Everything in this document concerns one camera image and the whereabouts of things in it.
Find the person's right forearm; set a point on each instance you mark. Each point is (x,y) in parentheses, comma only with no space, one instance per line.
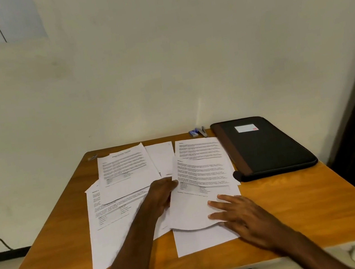
(312,257)

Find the person's left fingers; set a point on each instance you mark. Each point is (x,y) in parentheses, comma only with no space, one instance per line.
(170,186)

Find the person's right hand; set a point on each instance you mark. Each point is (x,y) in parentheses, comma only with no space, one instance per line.
(252,220)

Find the blank white paper sheet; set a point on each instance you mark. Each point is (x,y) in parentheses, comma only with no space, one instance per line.
(162,157)
(199,240)

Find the person's right thumb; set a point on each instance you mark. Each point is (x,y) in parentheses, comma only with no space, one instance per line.
(228,225)

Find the small metal paper clip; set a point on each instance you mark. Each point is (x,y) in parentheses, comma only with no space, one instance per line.
(92,157)

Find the person's left forearm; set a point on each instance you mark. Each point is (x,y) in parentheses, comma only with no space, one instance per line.
(129,267)

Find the small blue staple box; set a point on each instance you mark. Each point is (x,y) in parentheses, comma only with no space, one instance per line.
(193,133)

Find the person's left hand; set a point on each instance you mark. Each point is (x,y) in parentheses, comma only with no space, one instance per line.
(159,195)

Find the large printed paper sheet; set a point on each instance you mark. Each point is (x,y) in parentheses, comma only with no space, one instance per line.
(112,229)

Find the curved printed paper sheet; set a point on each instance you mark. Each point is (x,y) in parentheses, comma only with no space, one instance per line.
(196,201)

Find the silver stapler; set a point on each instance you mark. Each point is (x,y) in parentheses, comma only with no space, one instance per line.
(202,131)

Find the person's right middle finger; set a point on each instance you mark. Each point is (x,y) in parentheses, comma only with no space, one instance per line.
(221,205)

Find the black document folder brown stripe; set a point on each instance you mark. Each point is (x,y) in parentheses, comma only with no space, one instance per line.
(265,146)

